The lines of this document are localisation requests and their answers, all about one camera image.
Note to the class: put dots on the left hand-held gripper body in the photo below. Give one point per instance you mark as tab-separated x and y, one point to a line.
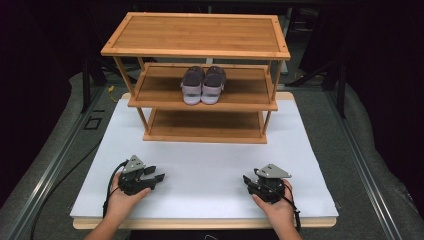
133	181

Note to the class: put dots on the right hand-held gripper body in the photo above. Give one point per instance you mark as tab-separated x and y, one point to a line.
270	186

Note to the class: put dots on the pink child sandal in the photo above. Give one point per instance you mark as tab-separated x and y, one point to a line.
192	85
213	84

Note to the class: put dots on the three-tier wooden shoe rack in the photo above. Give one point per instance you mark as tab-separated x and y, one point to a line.
200	35

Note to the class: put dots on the person's left hand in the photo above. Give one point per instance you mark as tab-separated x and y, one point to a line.
121	205

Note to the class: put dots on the person's right hand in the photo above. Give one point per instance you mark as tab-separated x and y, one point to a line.
280	213

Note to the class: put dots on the white paper sheet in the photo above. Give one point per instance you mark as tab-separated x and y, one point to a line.
206	160

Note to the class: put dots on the small yellow floor object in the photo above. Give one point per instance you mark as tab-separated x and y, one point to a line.
111	89

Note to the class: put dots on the black metal stand leg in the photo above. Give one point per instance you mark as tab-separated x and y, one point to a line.
340	93
86	86

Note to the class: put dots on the grey metal floor rail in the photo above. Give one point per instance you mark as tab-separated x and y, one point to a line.
363	166
50	173

